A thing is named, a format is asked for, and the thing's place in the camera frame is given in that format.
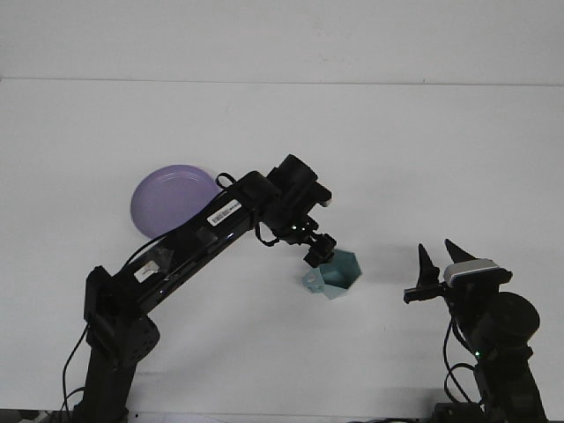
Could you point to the pale purple round plate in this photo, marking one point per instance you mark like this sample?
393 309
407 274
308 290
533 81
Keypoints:
169 198

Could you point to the pale blue hexagonal cup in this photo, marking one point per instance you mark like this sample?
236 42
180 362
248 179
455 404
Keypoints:
346 275

